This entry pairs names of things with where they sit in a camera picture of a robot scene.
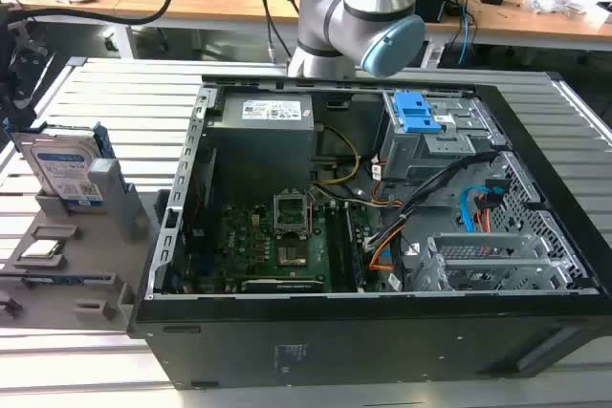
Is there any grey metal expansion bracket cage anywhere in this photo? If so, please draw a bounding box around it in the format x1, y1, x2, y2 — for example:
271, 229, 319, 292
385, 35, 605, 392
409, 230, 566, 292

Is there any grey power supply unit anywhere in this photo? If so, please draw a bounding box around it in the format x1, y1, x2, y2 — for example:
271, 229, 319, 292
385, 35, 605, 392
205, 92, 317, 181

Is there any blue cable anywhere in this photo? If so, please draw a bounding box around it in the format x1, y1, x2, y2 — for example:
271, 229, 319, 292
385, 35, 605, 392
456, 0, 475, 66

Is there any green motherboard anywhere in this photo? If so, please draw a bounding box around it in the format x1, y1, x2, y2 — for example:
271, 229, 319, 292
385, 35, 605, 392
184, 202, 364, 294

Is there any silver chipset heatsink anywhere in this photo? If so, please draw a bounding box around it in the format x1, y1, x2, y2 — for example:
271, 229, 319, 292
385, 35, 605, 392
276, 244, 310, 268

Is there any grey metal disk bay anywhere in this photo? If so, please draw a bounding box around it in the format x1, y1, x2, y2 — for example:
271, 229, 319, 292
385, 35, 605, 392
381, 90, 499, 195

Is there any CPU socket with metal cover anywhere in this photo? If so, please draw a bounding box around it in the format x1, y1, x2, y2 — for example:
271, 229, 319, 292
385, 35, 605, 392
271, 192, 313, 242

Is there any wooden desk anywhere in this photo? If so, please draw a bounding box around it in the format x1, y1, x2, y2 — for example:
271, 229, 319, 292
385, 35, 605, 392
0, 0, 612, 52

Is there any silver CPU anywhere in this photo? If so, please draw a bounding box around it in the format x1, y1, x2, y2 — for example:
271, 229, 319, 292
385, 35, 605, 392
22, 239, 62, 259

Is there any black open PC case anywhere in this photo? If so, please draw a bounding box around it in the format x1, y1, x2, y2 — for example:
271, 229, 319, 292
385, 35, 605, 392
126, 71, 612, 390

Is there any hard disk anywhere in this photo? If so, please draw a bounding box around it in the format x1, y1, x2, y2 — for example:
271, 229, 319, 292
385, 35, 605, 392
2, 120, 119, 206

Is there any blue plastic bay carrier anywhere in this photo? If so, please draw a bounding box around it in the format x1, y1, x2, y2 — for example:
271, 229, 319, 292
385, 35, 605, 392
393, 91, 444, 135

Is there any light blue data wire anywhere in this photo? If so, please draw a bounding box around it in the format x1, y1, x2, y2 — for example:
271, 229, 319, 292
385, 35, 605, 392
459, 184, 480, 238

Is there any black wire bundle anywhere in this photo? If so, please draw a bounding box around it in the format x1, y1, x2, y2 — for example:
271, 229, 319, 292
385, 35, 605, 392
366, 152, 494, 256

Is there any black expansion slot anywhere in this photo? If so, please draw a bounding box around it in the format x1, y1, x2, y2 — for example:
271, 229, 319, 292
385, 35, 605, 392
241, 277, 324, 292

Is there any black stand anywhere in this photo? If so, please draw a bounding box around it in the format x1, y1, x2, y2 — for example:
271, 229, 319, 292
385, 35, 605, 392
0, 0, 50, 123

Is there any grey plastic parts rack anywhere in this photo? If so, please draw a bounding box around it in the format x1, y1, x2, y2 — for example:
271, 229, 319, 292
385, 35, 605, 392
0, 157, 150, 333

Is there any orange wire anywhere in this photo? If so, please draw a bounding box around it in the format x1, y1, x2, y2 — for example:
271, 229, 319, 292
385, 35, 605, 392
369, 229, 408, 271

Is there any black RAM slot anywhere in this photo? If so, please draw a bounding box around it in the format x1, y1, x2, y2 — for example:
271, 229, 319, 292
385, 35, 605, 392
333, 206, 361, 292

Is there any yellow wire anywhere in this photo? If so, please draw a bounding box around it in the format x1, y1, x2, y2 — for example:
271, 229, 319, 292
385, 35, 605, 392
309, 124, 362, 187

